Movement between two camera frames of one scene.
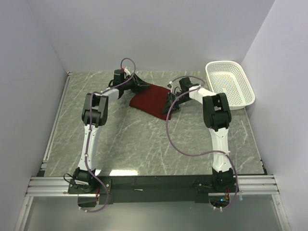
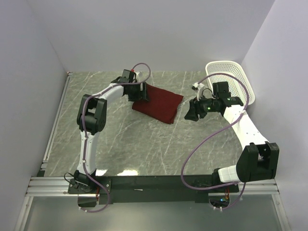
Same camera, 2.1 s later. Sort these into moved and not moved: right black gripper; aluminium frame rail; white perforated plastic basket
Moved: right black gripper
Not moved: white perforated plastic basket; aluminium frame rail
